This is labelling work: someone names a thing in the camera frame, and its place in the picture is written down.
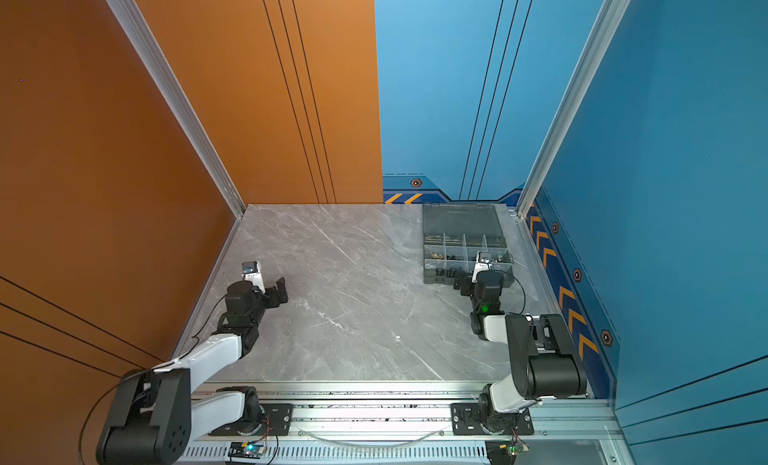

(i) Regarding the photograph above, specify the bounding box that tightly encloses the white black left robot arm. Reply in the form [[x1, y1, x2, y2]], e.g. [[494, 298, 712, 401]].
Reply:
[[95, 278, 289, 464]]

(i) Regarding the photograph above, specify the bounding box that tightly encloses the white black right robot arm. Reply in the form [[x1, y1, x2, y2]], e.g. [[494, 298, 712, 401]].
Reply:
[[454, 270, 588, 435]]

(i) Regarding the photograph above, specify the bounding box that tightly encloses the grey plastic organizer box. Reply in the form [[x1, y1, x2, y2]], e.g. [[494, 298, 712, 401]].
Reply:
[[422, 203, 514, 288]]

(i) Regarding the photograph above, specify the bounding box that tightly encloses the left green circuit board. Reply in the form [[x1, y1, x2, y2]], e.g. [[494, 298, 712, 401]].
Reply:
[[227, 441, 267, 461]]

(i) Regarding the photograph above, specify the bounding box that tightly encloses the green circuit board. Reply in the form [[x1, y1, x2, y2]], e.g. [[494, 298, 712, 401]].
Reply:
[[497, 442, 525, 458], [227, 441, 267, 461]]

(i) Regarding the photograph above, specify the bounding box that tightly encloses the right green circuit board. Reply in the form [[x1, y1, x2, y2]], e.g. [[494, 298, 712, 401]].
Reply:
[[497, 442, 525, 458]]

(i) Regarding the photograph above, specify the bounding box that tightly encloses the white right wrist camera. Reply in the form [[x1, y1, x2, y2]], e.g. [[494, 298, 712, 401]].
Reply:
[[471, 251, 493, 283]]

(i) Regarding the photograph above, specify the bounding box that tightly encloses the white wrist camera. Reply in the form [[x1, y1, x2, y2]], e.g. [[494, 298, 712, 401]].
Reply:
[[471, 251, 493, 283], [242, 260, 266, 292]]

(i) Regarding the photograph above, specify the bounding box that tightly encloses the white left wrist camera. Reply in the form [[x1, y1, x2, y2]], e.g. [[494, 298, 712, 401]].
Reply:
[[242, 260, 266, 292]]

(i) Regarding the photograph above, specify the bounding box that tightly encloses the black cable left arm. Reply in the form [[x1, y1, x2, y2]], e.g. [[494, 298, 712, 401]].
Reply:
[[77, 344, 199, 465]]

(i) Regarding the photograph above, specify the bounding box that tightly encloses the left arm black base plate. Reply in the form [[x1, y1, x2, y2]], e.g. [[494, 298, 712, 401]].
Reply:
[[209, 403, 294, 438]]

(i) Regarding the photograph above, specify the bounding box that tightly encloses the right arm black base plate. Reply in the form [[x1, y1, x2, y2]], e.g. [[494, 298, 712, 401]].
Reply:
[[450, 403, 535, 436]]

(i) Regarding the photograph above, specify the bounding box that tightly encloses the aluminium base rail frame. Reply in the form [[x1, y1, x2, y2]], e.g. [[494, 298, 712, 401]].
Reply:
[[173, 380, 632, 464]]

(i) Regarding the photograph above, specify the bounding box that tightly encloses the aluminium left corner post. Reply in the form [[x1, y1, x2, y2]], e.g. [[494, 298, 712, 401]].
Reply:
[[105, 0, 246, 220]]

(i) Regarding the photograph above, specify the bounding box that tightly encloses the aluminium corner post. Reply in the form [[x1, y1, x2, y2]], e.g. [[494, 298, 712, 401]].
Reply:
[[105, 0, 246, 220], [516, 0, 632, 219]]

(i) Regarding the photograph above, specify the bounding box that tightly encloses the aluminium right corner post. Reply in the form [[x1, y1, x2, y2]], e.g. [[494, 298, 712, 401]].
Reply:
[[516, 0, 632, 219]]

